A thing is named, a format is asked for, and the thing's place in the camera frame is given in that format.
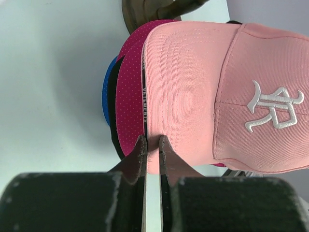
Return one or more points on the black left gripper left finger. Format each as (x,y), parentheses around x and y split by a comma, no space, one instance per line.
(112,201)

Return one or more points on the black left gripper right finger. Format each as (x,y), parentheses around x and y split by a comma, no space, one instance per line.
(191,202)

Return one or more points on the black baseball cap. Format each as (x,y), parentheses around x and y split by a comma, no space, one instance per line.
(111,96)

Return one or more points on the blue baseball cap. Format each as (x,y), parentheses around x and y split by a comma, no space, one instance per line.
(104,97)

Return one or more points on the light pink cap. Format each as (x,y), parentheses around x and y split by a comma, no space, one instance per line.
(228,93)

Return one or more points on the magenta hat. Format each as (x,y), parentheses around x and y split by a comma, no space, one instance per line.
(140,33)

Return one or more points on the white plastic basket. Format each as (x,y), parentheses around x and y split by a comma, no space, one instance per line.
(233,173)

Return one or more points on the beige mannequin head stand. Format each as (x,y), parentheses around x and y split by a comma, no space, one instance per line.
(139,12)

